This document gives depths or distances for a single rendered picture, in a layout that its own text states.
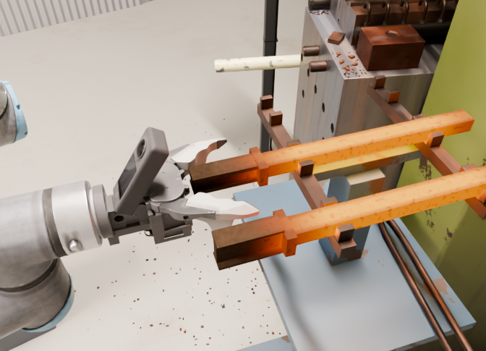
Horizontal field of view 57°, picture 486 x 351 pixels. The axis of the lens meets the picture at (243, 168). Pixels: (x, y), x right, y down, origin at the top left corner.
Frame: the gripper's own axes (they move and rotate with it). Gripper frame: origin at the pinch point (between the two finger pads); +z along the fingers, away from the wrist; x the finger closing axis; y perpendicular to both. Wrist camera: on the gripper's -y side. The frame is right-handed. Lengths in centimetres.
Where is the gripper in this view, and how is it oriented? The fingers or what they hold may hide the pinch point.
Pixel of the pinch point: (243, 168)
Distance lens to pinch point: 62.2
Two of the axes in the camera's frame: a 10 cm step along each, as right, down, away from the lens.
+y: 0.0, 7.3, 6.9
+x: 3.1, 6.5, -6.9
